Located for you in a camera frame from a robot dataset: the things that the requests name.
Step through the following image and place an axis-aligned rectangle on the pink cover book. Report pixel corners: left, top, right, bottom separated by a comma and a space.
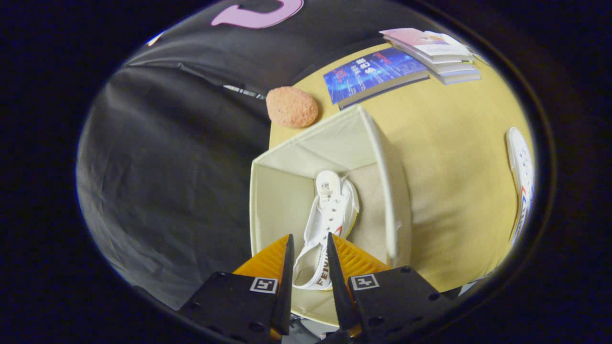
380, 28, 471, 57

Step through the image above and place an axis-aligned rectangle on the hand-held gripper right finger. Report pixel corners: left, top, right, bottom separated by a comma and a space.
327, 232, 452, 341

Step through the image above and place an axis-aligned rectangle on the white book with green tab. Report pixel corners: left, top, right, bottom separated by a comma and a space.
397, 45, 476, 72

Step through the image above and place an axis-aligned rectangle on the orange sponge ball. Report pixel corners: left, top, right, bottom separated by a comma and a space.
266, 86, 319, 129

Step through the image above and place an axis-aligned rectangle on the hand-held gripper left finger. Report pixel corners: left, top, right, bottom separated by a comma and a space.
178, 234, 295, 342

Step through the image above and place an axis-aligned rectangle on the white canvas shoe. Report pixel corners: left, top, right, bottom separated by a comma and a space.
293, 171, 360, 291
506, 127, 535, 247

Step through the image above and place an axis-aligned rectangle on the light blue book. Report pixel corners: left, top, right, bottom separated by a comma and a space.
433, 64, 481, 86

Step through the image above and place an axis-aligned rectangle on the beige fabric storage box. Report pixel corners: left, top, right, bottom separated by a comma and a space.
250, 104, 413, 325

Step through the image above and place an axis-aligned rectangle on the blue cover book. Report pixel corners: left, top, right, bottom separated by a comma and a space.
324, 46, 430, 109

